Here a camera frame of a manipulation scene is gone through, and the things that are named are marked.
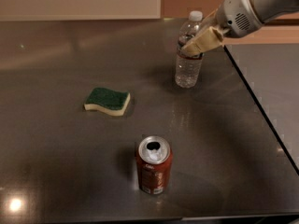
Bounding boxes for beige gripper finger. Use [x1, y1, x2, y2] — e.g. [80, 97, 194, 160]
[181, 27, 223, 57]
[200, 10, 218, 34]

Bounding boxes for clear plastic water bottle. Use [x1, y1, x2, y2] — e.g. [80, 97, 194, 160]
[175, 10, 203, 88]

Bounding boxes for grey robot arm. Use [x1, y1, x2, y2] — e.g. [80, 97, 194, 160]
[182, 0, 299, 56]

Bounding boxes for green and yellow sponge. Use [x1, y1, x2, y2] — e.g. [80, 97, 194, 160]
[84, 88, 131, 117]

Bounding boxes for red soda can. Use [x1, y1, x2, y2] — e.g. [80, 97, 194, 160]
[135, 135, 173, 195]

